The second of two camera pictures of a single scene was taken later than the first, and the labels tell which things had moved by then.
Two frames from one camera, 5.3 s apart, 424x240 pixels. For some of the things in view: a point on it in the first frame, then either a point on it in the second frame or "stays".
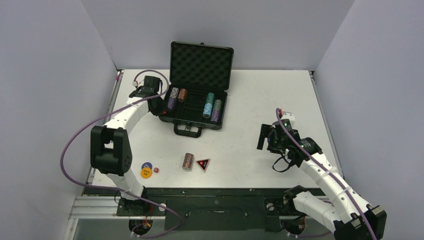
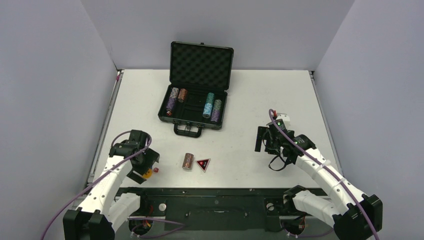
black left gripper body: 161,107 to 147,160
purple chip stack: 171,103 stays
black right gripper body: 263,136 stays
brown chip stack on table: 188,161 stays
